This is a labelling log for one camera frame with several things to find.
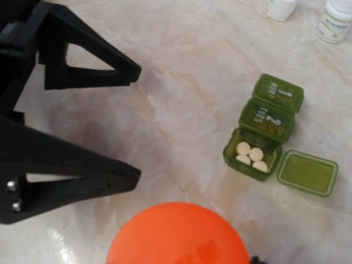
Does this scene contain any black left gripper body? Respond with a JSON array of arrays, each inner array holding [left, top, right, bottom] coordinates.
[[1, 2, 56, 224]]

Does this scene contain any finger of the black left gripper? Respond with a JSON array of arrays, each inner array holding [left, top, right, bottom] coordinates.
[[36, 2, 141, 90], [1, 118, 141, 224]]

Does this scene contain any red cylindrical can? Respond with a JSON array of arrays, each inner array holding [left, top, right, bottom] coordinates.
[[106, 202, 250, 264]]

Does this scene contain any green pill organizer box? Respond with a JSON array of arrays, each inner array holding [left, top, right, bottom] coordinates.
[[223, 74, 338, 197]]

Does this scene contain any small white pill bottle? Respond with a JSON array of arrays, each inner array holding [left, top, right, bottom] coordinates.
[[317, 0, 351, 44]]

